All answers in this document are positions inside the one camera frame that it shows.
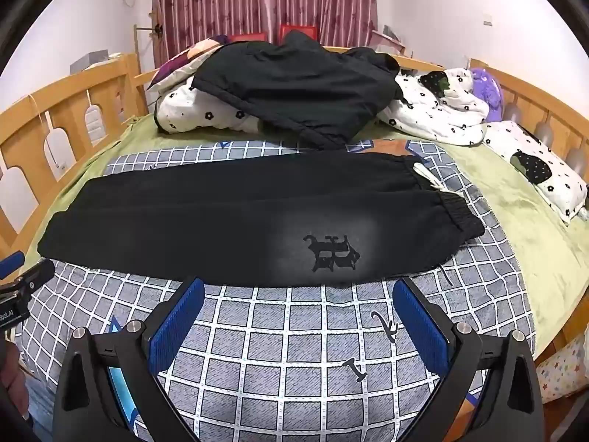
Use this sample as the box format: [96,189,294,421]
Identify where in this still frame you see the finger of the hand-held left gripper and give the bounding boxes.
[0,251,25,281]
[0,259,56,302]

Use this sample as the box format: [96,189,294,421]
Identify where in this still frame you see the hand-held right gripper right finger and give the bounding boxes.
[392,277,539,442]

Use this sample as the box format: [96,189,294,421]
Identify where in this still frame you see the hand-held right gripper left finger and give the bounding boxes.
[53,277,206,442]

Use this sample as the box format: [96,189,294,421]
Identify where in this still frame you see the black pants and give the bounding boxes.
[37,150,486,288]

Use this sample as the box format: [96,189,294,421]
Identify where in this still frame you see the person's left forearm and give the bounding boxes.
[0,341,28,406]

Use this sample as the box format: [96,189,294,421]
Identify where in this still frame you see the person's blue jeans leg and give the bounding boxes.
[18,368,60,442]

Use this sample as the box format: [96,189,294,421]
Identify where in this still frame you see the grey checked blanket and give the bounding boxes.
[18,138,537,442]

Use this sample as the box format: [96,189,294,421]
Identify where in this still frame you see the star-print cloth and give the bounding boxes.
[536,331,589,406]

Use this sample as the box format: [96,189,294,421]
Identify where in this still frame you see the green bed sheet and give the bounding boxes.
[23,113,589,364]

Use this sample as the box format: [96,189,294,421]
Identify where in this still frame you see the white flower-print pillow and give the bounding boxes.
[483,120,589,226]

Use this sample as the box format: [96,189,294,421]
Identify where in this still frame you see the white flower-print quilt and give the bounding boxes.
[154,37,491,148]

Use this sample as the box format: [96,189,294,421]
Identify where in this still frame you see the grey box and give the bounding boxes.
[69,50,111,72]

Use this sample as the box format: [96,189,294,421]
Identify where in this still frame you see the purple plush toy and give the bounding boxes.
[469,67,504,123]

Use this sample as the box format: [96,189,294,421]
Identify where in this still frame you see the purple patterned cushion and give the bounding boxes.
[148,37,231,90]

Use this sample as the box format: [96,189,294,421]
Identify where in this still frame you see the black jacket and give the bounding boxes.
[191,30,406,150]

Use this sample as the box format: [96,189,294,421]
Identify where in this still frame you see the pink cardboard box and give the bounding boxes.
[370,25,406,53]

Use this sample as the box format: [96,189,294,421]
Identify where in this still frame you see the red striped curtain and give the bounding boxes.
[152,0,378,49]

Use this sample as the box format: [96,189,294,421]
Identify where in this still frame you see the wooden bed frame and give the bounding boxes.
[0,46,589,364]

